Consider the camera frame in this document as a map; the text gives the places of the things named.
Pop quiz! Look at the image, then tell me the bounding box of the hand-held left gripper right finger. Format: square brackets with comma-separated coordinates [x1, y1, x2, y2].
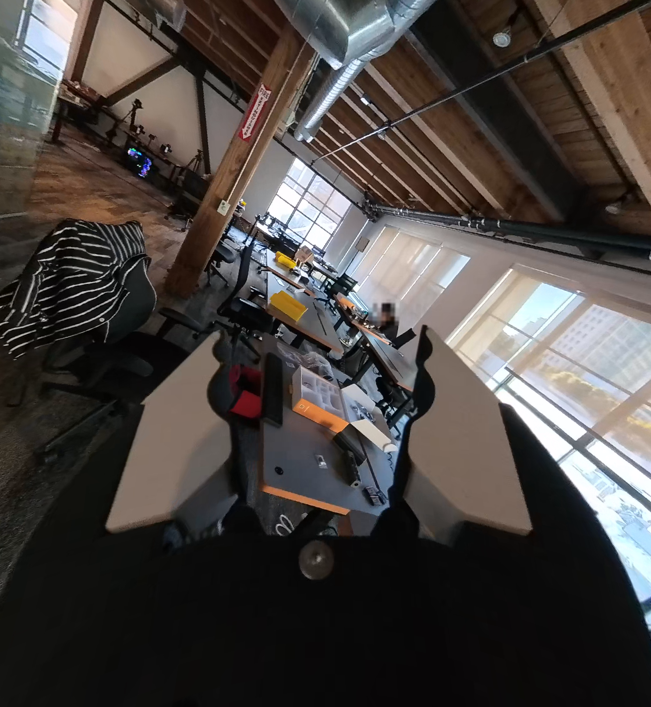
[393, 325, 533, 546]

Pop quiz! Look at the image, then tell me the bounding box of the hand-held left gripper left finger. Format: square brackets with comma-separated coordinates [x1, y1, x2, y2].
[106, 331, 240, 534]

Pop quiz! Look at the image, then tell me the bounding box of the dark grey desk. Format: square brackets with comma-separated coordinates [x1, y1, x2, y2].
[258, 331, 410, 518]

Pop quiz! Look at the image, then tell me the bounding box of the grey desk with orange edge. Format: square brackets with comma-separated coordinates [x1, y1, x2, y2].
[263, 264, 346, 355]

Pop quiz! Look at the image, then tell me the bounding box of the red black pouch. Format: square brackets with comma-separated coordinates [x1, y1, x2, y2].
[227, 363, 265, 419]

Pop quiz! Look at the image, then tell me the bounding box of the black office chair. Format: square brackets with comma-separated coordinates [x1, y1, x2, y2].
[5, 257, 207, 466]
[216, 242, 275, 355]

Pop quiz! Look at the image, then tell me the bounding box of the white cardboard box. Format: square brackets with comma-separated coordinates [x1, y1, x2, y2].
[346, 419, 396, 453]

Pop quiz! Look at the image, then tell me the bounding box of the long black bar case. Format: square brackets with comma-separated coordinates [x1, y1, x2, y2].
[261, 352, 286, 430]

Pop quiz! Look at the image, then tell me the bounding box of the orange parts box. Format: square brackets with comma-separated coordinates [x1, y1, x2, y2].
[291, 365, 355, 435]

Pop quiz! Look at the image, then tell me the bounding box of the crumpled clear plastic bag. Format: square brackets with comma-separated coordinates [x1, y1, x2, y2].
[277, 344, 335, 383]

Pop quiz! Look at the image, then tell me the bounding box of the black white striped jacket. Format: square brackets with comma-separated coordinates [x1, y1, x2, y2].
[0, 219, 153, 361]

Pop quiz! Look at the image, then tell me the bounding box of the thick black ceiling pipe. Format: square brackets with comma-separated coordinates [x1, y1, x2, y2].
[365, 201, 651, 267]

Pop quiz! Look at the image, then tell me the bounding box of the computer with coloured lights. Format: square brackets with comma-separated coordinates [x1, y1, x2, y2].
[125, 144, 158, 179]

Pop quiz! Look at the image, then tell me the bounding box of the red white sign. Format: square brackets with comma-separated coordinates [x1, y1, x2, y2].
[238, 83, 274, 143]

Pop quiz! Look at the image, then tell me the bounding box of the thin black ceiling conduit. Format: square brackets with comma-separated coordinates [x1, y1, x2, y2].
[309, 0, 651, 166]

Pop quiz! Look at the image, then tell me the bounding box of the wooden post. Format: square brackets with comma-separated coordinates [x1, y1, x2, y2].
[164, 25, 318, 300]

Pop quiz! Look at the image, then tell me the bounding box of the silver air duct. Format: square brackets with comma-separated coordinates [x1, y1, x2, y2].
[273, 0, 438, 143]

